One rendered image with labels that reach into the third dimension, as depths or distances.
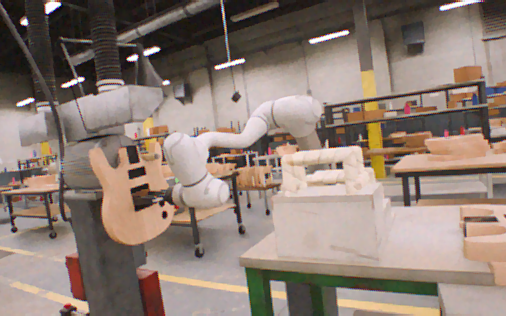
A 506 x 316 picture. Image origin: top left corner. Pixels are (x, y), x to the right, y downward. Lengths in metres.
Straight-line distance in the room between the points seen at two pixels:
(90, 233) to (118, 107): 0.67
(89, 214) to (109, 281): 0.34
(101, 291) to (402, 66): 11.44
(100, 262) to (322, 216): 1.16
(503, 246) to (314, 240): 0.41
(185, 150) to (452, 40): 11.62
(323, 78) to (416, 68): 3.26
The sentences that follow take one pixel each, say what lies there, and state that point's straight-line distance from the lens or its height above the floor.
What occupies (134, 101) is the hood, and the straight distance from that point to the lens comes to 1.24.
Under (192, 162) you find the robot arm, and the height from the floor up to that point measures 1.22.
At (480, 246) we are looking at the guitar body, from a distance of 0.81.
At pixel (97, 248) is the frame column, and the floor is 0.85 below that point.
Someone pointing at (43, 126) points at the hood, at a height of 1.47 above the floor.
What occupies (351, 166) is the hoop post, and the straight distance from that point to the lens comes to 0.78.
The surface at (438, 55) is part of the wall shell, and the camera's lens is 12.15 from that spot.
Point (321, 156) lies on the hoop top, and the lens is 0.80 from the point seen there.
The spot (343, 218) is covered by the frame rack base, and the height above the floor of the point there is 1.04.
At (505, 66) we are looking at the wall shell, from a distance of 12.31.
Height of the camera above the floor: 1.26
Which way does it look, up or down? 3 degrees down
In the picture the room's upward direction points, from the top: 7 degrees counter-clockwise
